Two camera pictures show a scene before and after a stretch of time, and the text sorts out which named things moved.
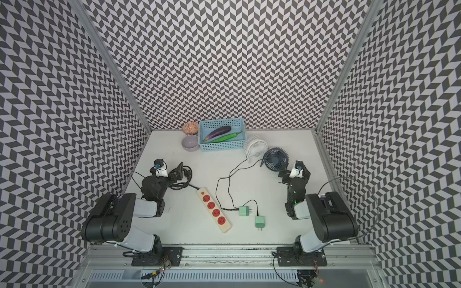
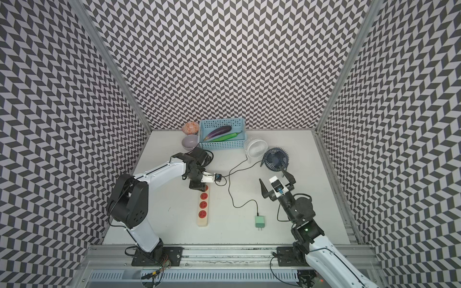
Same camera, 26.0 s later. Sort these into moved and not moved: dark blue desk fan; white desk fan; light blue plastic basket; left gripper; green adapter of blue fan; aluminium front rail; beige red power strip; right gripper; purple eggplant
Moved: beige red power strip; right gripper; left gripper
Not moved: aluminium front rail; light blue plastic basket; purple eggplant; white desk fan; dark blue desk fan; green adapter of blue fan
